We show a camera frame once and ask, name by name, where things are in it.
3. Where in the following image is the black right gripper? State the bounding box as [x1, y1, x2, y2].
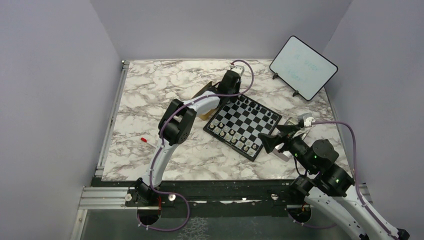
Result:
[258, 123, 316, 173]

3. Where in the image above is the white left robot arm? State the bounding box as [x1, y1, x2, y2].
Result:
[134, 65, 245, 206]

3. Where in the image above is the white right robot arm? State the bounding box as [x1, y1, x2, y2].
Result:
[258, 124, 410, 240]

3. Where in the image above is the yellow metal tin box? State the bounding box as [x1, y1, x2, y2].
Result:
[191, 81, 221, 122]

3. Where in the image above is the black and white chessboard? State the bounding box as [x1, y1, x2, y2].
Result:
[203, 94, 282, 162]

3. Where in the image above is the small whiteboard on stand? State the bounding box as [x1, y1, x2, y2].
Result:
[269, 35, 339, 101]

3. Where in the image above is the red and white marker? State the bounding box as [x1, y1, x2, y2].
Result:
[140, 137, 156, 148]

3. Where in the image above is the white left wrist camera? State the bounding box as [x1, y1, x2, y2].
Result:
[230, 65, 245, 77]

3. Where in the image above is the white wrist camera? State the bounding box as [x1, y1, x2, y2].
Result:
[297, 112, 315, 129]
[230, 65, 245, 77]

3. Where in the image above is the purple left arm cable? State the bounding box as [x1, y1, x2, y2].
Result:
[137, 59, 255, 233]

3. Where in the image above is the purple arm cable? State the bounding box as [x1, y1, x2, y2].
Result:
[288, 120, 398, 240]
[137, 59, 255, 233]

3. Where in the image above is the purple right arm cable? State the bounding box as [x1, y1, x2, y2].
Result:
[288, 120, 398, 240]

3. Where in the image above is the aluminium frame rail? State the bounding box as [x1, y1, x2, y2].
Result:
[94, 60, 131, 178]

